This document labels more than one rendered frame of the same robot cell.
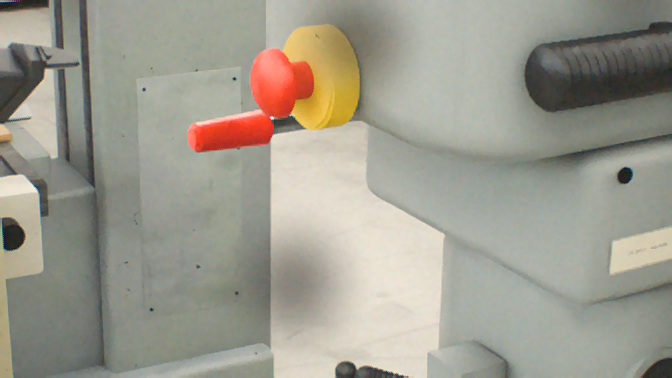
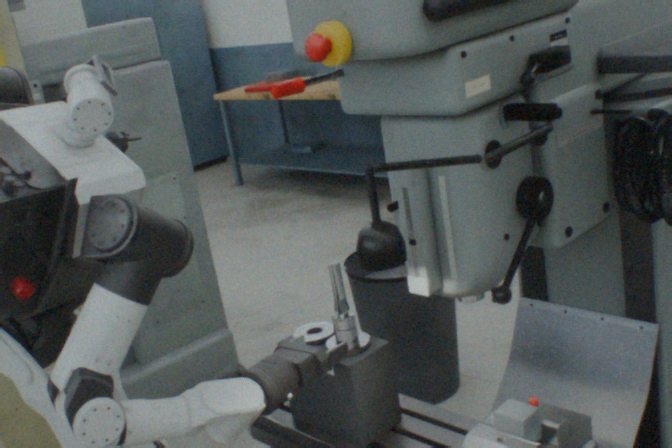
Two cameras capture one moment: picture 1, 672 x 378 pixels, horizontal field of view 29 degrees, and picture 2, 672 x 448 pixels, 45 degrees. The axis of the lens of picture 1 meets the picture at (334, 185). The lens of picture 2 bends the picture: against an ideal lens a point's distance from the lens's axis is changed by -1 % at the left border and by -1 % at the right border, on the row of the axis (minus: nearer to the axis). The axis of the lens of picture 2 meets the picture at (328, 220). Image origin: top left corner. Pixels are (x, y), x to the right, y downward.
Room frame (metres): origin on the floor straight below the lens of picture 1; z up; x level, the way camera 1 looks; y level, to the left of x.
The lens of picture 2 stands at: (-0.38, 0.25, 1.87)
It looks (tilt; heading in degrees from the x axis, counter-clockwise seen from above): 17 degrees down; 350
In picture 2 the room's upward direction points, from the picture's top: 10 degrees counter-clockwise
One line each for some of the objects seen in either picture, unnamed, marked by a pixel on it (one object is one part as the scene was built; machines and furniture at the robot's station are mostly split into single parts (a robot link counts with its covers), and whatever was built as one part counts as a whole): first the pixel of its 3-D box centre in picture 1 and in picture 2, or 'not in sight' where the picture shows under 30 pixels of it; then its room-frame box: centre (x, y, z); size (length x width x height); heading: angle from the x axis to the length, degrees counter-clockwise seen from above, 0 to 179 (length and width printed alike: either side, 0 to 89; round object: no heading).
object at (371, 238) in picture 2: not in sight; (379, 241); (0.72, -0.01, 1.47); 0.07 x 0.07 x 0.06
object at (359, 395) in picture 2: not in sight; (338, 378); (1.15, 0.02, 1.04); 0.22 x 0.12 x 0.20; 32
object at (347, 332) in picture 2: not in sight; (345, 329); (1.10, 0.00, 1.16); 0.05 x 0.05 x 0.05
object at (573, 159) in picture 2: not in sight; (523, 160); (0.96, -0.35, 1.47); 0.24 x 0.19 x 0.26; 32
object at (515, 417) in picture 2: not in sight; (517, 424); (0.80, -0.22, 1.05); 0.06 x 0.05 x 0.06; 32
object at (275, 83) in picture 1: (284, 82); (319, 47); (0.73, 0.03, 1.76); 0.04 x 0.03 x 0.04; 32
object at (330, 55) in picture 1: (319, 77); (331, 43); (0.74, 0.01, 1.76); 0.06 x 0.02 x 0.06; 32
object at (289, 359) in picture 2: not in sight; (285, 372); (0.98, 0.14, 1.17); 0.13 x 0.12 x 0.10; 41
